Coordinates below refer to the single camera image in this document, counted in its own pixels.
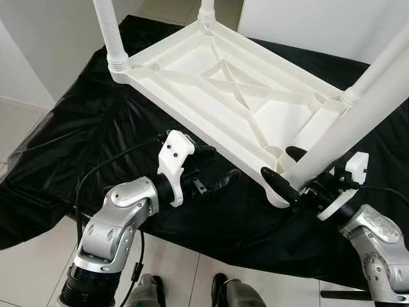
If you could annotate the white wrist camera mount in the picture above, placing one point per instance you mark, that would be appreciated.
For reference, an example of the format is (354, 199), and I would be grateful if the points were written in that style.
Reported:
(356, 167)
(174, 157)

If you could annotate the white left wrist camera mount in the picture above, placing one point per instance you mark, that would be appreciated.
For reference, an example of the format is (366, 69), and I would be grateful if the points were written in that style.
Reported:
(174, 157)

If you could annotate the white plastic children table top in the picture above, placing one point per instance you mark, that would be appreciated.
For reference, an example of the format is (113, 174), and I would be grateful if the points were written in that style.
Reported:
(192, 70)

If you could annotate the grey robot foot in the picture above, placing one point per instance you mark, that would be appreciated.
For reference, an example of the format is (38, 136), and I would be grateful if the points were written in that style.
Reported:
(146, 293)
(239, 294)

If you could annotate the grey right robot foot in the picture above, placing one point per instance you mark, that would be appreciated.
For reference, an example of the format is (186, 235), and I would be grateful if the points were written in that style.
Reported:
(239, 294)

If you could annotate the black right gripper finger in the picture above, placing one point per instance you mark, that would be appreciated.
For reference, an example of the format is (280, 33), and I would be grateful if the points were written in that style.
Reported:
(296, 153)
(280, 185)

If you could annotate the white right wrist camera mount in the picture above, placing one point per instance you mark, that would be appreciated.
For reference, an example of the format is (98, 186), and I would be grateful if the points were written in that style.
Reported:
(356, 167)

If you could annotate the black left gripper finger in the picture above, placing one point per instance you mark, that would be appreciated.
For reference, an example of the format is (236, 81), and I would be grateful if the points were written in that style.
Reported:
(223, 180)
(204, 152)

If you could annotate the grey left robot foot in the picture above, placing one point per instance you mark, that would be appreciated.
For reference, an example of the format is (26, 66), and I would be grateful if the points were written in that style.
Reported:
(146, 293)

